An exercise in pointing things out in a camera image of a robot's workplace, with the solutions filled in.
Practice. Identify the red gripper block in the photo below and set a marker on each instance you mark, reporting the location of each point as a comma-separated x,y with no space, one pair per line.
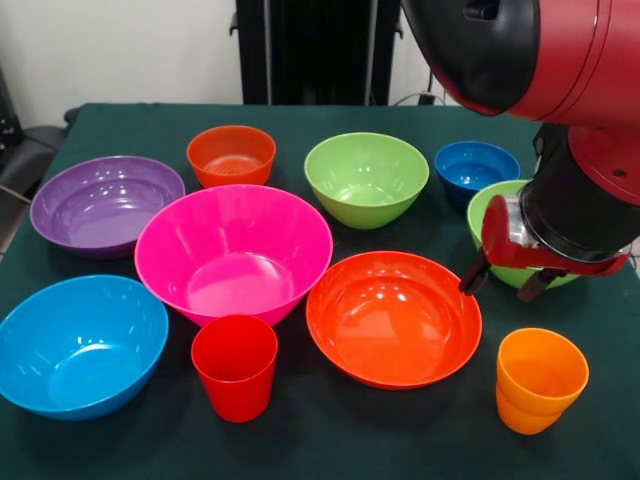
495,235

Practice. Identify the orange plastic cup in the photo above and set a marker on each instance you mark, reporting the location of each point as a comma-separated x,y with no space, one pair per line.
540,372
525,420

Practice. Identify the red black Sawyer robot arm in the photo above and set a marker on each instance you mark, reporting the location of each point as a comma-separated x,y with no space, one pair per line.
575,60

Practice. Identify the green plastic bowl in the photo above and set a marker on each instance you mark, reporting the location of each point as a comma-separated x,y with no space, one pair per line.
475,220
365,175

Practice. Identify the large orange-red plastic bowl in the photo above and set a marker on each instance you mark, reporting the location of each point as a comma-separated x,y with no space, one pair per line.
390,325

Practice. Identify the small dark blue bowl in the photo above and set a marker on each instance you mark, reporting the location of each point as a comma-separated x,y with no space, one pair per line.
470,165

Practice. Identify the dark green tablecloth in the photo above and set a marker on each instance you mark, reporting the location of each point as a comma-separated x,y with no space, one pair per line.
350,440

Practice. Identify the pink plastic bowl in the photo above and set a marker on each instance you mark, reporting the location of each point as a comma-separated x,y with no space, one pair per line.
235,260

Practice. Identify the red plastic cup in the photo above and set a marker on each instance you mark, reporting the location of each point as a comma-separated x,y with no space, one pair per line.
235,380

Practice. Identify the small ribbed orange-red bowl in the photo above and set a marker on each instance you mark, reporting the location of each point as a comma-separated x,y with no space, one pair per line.
220,145

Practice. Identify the purple plastic bowl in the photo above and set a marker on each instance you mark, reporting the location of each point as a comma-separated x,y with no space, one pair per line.
100,215

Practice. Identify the light blue plastic bowl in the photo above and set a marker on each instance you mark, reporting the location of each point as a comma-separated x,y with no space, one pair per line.
80,350

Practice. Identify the dark grey chair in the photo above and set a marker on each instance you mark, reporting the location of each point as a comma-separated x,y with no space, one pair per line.
30,155

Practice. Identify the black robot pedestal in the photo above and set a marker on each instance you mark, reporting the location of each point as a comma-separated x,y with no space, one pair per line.
310,50

